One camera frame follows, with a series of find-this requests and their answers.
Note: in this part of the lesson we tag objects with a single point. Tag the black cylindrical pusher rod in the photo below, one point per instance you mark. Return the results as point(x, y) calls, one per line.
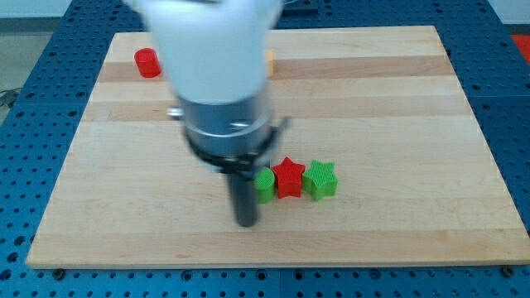
point(244, 197)

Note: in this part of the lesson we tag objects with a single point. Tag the silver cylindrical wrist flange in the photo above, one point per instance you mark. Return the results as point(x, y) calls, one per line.
point(230, 138)

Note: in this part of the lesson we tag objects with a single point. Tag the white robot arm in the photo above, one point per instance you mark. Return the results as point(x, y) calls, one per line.
point(214, 55)

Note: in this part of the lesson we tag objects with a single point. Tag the red star block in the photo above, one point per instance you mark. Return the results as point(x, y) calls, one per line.
point(288, 178)

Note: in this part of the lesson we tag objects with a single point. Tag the green star block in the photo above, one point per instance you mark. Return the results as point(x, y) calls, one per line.
point(319, 180)

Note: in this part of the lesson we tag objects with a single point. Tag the green cylinder block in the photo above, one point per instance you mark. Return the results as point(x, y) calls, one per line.
point(264, 184)

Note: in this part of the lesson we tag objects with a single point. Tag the yellow block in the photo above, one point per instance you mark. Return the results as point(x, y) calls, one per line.
point(270, 63)

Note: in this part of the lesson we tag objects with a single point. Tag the red cylinder block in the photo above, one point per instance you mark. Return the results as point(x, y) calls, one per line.
point(147, 63)

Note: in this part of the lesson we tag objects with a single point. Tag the wooden board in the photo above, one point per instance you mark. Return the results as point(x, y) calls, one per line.
point(418, 185)

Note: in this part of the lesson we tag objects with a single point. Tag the blue perforated table frame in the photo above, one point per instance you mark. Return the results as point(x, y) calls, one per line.
point(39, 128)

